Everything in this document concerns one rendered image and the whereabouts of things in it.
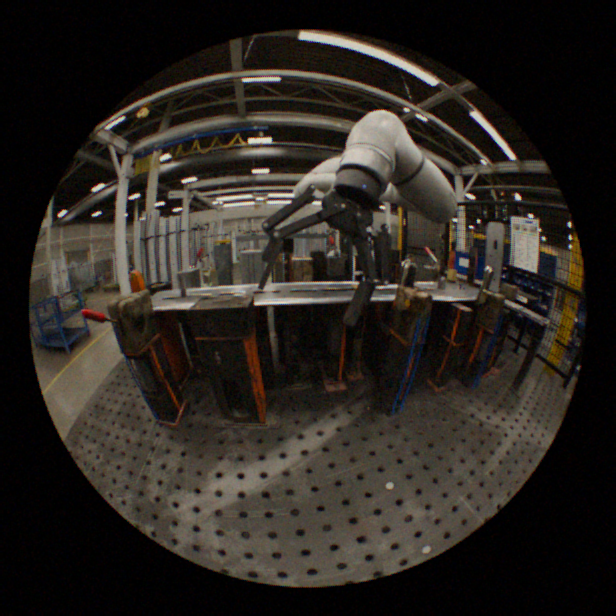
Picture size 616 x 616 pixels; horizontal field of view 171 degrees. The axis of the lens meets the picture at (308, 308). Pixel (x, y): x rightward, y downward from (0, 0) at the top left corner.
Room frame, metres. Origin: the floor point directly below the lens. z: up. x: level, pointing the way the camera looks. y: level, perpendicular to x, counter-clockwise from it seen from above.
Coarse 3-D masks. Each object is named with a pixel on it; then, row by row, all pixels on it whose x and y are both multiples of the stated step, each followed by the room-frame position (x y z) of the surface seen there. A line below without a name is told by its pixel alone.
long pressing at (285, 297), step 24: (192, 288) 0.57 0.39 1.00; (216, 288) 0.57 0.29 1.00; (240, 288) 0.56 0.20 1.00; (264, 288) 0.55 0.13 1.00; (288, 288) 0.55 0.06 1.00; (312, 288) 0.55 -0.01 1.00; (336, 288) 0.56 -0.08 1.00; (384, 288) 0.58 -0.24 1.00; (432, 288) 0.59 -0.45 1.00; (456, 288) 0.62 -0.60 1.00
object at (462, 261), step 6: (456, 252) 1.00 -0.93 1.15; (462, 252) 0.94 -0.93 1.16; (456, 258) 0.99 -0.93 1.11; (462, 258) 0.94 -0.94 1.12; (468, 258) 0.88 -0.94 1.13; (480, 258) 0.78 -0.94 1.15; (456, 264) 0.99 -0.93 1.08; (462, 264) 0.93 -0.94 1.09; (480, 264) 0.78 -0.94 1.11; (462, 270) 0.93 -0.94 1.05; (480, 270) 0.77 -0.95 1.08; (480, 276) 0.77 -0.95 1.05
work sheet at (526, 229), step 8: (512, 216) 0.67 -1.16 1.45; (520, 216) 0.61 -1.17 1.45; (512, 224) 0.68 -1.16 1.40; (520, 224) 0.62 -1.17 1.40; (528, 224) 0.56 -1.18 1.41; (536, 224) 0.50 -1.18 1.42; (512, 232) 0.68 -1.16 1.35; (520, 232) 0.62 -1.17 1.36; (528, 232) 0.56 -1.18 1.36; (536, 232) 0.50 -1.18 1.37; (512, 240) 0.68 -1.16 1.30; (520, 240) 0.62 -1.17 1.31; (528, 240) 0.56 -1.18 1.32; (536, 240) 0.50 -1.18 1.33; (520, 248) 0.61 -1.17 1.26; (528, 248) 0.56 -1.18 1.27; (536, 248) 0.50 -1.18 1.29; (520, 256) 0.61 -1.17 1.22; (528, 256) 0.55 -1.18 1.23; (536, 256) 0.49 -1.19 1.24; (512, 264) 0.67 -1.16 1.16; (520, 264) 0.61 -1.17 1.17; (528, 264) 0.55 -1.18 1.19; (536, 264) 0.49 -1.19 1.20; (536, 272) 0.48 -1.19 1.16
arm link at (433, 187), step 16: (320, 176) 0.63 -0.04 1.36; (416, 176) 0.32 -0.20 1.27; (432, 176) 0.31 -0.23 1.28; (400, 192) 0.38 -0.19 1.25; (416, 192) 0.34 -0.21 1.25; (432, 192) 0.32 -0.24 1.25; (448, 192) 0.32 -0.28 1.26; (416, 208) 0.38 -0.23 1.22; (432, 208) 0.35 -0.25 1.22; (448, 208) 0.34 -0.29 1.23
